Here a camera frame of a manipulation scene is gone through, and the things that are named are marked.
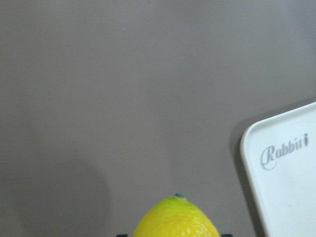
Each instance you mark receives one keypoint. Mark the yellow lemon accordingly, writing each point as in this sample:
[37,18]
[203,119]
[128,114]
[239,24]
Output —
[175,216]

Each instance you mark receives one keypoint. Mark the white rabbit tray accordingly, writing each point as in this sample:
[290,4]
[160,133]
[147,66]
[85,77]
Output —
[279,156]

